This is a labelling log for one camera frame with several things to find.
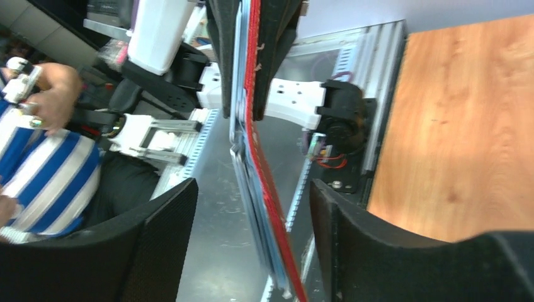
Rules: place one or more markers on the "red leather card holder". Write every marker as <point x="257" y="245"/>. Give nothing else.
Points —
<point x="271" y="201"/>

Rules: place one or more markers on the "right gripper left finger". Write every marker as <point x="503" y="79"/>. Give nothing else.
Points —
<point x="136" y="256"/>

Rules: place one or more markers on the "operator hand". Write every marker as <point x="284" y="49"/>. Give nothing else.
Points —
<point x="60" y="87"/>

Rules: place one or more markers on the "person in striped shirt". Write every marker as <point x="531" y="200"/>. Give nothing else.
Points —
<point x="54" y="185"/>

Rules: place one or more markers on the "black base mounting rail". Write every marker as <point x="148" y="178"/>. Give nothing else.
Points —
<point x="356" y="108"/>

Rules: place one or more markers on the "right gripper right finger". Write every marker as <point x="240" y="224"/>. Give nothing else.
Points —
<point x="365" y="258"/>

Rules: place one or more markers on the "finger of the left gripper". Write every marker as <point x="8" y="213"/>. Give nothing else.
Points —
<point x="278" y="22"/>
<point x="221" y="15"/>

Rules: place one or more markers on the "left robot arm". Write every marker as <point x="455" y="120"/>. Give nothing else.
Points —
<point x="180" y="76"/>

